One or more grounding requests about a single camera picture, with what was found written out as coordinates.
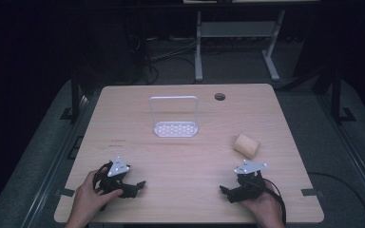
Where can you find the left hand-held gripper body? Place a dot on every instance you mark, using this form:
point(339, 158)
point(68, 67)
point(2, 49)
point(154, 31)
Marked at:
point(115, 177)

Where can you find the person's left hand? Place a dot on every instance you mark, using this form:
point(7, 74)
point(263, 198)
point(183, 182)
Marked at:
point(90, 198)

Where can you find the white metal desk frame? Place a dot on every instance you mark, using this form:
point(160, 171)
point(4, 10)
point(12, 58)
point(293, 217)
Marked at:
point(234, 29)

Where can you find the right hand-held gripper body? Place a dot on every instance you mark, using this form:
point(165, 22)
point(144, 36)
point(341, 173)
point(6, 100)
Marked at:
point(249, 180)

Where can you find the person's right hand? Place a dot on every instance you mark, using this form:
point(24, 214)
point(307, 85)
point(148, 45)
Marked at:
point(264, 209)

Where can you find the beige sponge block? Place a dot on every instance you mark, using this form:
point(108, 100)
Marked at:
point(246, 146)

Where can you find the clear plastic rack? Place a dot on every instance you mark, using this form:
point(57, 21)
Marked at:
point(175, 126)

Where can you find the black metal stand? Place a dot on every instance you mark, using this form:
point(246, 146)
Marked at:
point(75, 98)
point(337, 95)

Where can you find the grey tape strip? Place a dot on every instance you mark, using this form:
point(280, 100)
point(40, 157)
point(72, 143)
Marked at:
point(66, 192)
point(309, 192)

